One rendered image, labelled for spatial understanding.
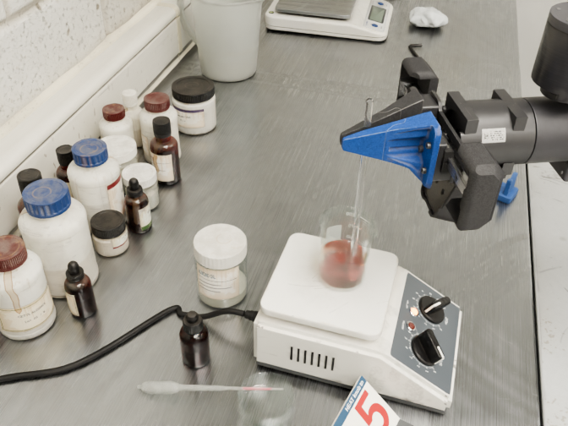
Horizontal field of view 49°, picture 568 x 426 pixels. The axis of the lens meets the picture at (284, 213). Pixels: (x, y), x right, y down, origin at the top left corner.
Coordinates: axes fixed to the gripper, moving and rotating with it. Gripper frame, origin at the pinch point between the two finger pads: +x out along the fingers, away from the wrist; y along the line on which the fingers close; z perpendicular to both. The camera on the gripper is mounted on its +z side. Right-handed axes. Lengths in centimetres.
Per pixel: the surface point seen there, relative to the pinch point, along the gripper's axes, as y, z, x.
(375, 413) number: -10.8, 23.5, 0.6
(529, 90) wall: 118, 62, -84
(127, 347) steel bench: 1.5, 25.4, 24.5
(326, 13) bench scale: 81, 21, -12
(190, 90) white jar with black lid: 45, 18, 16
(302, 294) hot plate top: -1.1, 16.7, 6.4
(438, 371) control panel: -8.0, 21.8, -6.1
